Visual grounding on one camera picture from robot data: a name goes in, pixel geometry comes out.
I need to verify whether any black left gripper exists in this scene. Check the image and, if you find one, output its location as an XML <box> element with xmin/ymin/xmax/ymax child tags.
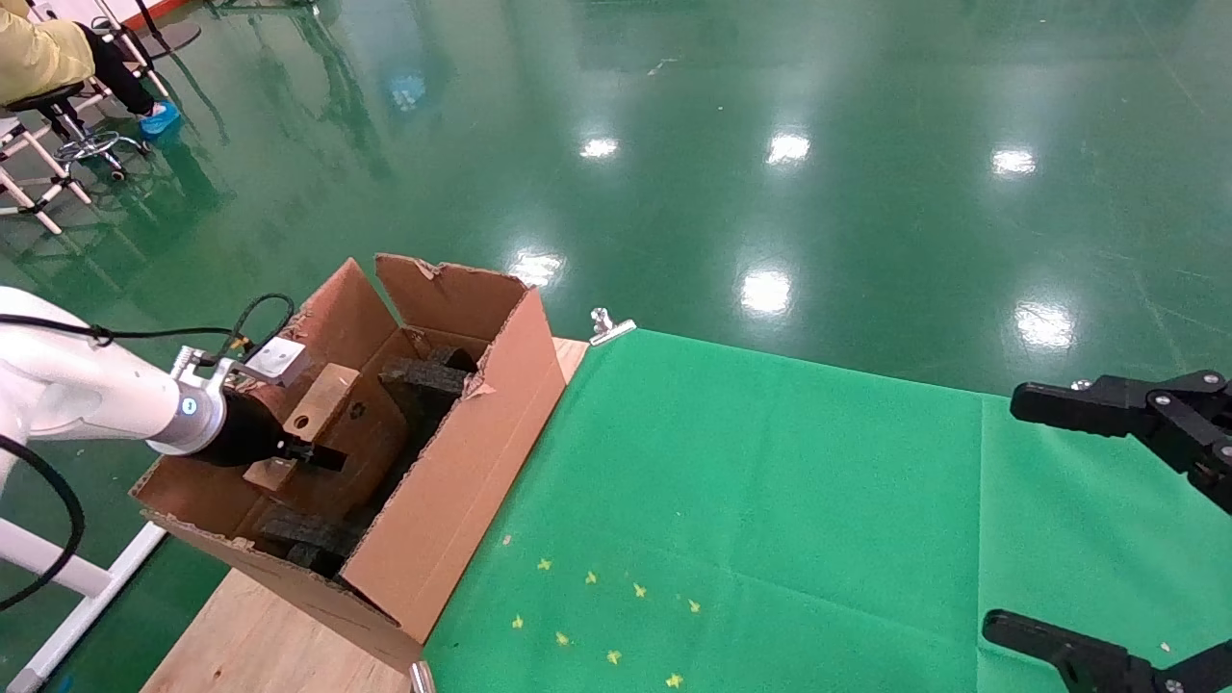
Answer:
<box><xmin>192</xmin><ymin>390</ymin><xmax>348</xmax><ymax>473</ymax></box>

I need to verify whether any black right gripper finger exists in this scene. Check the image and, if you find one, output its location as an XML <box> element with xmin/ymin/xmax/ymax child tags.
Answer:
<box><xmin>982</xmin><ymin>609</ymin><xmax>1232</xmax><ymax>693</ymax></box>
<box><xmin>1011</xmin><ymin>371</ymin><xmax>1232</xmax><ymax>516</ymax></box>

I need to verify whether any small taped cardboard box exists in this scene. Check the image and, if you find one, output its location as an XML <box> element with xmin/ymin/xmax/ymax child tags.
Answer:
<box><xmin>243</xmin><ymin>363</ymin><xmax>363</xmax><ymax>494</ymax></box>

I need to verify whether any large open cardboard carton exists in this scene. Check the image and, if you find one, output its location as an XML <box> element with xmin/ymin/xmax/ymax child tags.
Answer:
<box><xmin>130</xmin><ymin>253</ymin><xmax>569</xmax><ymax>675</ymax></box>

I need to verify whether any green table cloth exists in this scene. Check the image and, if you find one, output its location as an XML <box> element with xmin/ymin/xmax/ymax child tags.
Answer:
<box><xmin>423</xmin><ymin>327</ymin><xmax>1232</xmax><ymax>693</ymax></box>

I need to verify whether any white pipe rack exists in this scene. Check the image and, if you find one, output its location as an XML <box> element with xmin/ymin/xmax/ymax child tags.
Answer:
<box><xmin>0</xmin><ymin>115</ymin><xmax>97</xmax><ymax>235</ymax></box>

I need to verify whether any black round stand base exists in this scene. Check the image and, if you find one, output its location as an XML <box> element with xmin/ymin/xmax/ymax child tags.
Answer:
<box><xmin>96</xmin><ymin>0</ymin><xmax>205</xmax><ymax>57</ymax></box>

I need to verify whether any black stool chrome base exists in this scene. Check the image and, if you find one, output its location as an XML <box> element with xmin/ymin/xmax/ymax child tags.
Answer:
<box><xmin>5</xmin><ymin>80</ymin><xmax>152</xmax><ymax>182</ymax></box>

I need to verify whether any seated person yellow jacket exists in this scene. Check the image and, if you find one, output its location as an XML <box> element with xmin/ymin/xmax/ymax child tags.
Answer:
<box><xmin>0</xmin><ymin>0</ymin><xmax>160</xmax><ymax>116</ymax></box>

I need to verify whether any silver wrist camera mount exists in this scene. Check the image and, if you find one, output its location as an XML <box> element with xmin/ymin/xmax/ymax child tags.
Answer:
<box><xmin>171</xmin><ymin>337</ymin><xmax>309</xmax><ymax>388</ymax></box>

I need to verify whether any thick black cable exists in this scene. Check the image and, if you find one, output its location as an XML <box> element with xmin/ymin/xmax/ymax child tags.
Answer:
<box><xmin>0</xmin><ymin>433</ymin><xmax>86</xmax><ymax>612</ymax></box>

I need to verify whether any white tube table frame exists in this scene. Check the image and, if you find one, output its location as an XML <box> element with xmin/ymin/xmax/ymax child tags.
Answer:
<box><xmin>0</xmin><ymin>515</ymin><xmax>169</xmax><ymax>693</ymax></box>

